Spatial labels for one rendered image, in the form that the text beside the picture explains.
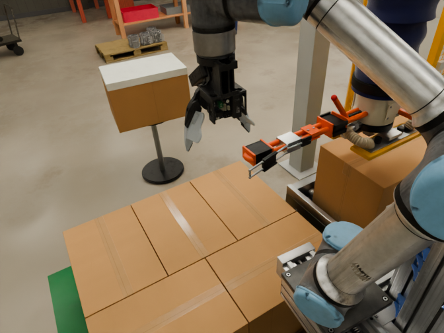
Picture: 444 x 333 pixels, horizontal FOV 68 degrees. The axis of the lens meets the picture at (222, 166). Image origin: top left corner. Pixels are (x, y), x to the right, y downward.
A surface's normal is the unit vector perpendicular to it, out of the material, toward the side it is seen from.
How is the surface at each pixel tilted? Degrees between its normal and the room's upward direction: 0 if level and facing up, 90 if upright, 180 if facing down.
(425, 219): 83
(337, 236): 7
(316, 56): 90
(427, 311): 90
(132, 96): 90
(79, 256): 0
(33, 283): 0
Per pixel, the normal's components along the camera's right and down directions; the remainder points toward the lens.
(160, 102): 0.41, 0.53
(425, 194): -0.52, 0.44
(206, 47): -0.30, 0.59
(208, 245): -0.06, -0.80
